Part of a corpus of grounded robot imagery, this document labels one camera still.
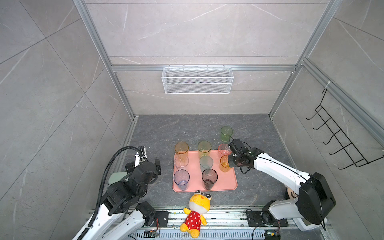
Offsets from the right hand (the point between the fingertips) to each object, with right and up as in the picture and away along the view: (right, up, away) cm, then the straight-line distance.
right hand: (232, 159), depth 87 cm
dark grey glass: (-15, -6, -12) cm, 20 cm away
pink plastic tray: (-24, -5, -12) cm, 27 cm away
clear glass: (-30, 0, -1) cm, 30 cm away
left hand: (-44, +5, -19) cm, 48 cm away
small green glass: (+1, +16, +21) cm, 26 cm away
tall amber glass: (-30, +5, +2) cm, 31 cm away
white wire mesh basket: (-20, +52, +14) cm, 57 cm away
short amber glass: (-6, -2, -4) cm, 7 cm away
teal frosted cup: (-15, -2, +2) cm, 16 cm away
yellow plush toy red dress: (-20, -19, -16) cm, 32 cm away
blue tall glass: (-29, -7, -10) cm, 32 cm away
